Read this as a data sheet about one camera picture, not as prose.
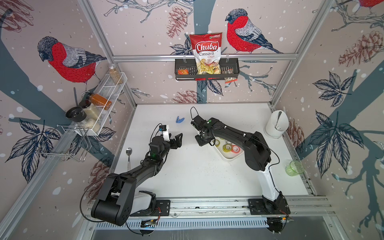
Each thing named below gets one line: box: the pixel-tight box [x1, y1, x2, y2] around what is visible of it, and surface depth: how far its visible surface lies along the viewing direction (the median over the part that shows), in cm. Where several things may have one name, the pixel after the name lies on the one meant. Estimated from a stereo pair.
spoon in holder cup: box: [274, 111, 282, 130], surface depth 97 cm
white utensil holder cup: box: [264, 110, 289, 139], surface depth 97 cm
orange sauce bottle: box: [89, 93, 112, 111], surface depth 73 cm
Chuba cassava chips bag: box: [189, 32, 223, 75], surface depth 85 cm
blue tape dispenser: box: [175, 116, 185, 124], surface depth 112 cm
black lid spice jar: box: [65, 106, 91, 127], surface depth 60 cm
